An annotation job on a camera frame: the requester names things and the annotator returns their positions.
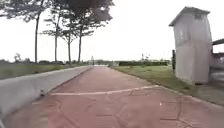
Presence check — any dark green hedge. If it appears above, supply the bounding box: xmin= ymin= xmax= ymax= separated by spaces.
xmin=118 ymin=60 xmax=169 ymax=67

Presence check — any dark pole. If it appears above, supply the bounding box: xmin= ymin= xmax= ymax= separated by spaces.
xmin=171 ymin=49 xmax=177 ymax=72

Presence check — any grass field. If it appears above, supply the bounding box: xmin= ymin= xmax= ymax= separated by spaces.
xmin=0 ymin=62 xmax=88 ymax=81

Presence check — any grass verge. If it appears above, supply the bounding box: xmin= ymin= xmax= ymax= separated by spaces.
xmin=109 ymin=64 xmax=224 ymax=107

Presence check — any grey concrete kerb wall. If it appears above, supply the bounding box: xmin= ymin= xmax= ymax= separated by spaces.
xmin=0 ymin=65 xmax=93 ymax=118

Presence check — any small grey hut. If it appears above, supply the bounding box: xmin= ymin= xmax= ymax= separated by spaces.
xmin=168 ymin=6 xmax=213 ymax=85

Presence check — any tall tree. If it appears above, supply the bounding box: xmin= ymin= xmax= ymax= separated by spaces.
xmin=59 ymin=9 xmax=80 ymax=65
xmin=39 ymin=0 xmax=68 ymax=64
xmin=0 ymin=0 xmax=51 ymax=64
xmin=65 ymin=0 xmax=116 ymax=64

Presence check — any red paved path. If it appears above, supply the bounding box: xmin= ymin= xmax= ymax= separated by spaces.
xmin=2 ymin=65 xmax=224 ymax=128

